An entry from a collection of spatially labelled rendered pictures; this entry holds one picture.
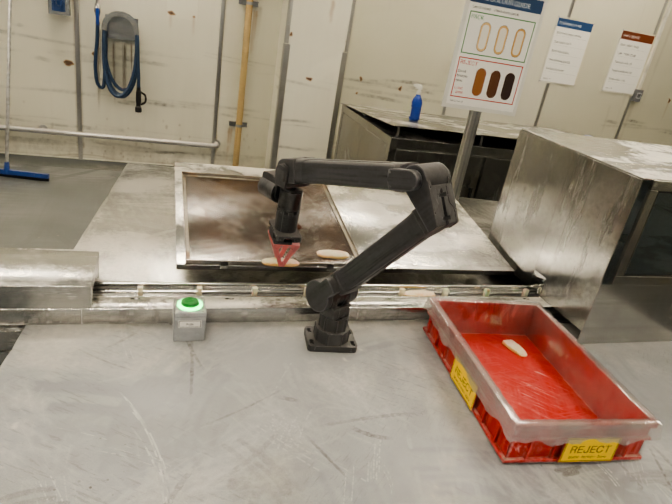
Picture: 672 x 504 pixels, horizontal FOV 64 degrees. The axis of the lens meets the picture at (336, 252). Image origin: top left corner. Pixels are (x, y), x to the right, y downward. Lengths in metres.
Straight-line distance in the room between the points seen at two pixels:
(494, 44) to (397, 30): 3.05
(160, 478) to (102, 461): 0.10
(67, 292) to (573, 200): 1.33
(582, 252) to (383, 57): 3.92
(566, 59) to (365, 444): 5.52
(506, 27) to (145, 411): 1.87
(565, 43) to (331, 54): 2.52
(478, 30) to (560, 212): 0.88
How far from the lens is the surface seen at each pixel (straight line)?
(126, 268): 1.59
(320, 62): 4.81
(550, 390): 1.41
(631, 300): 1.70
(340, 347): 1.30
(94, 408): 1.12
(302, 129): 4.88
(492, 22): 2.31
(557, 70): 6.23
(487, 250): 1.89
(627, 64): 6.77
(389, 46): 5.31
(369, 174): 1.11
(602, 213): 1.60
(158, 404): 1.12
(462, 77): 2.29
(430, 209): 1.01
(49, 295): 1.33
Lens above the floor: 1.55
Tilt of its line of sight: 24 degrees down
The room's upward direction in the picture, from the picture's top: 10 degrees clockwise
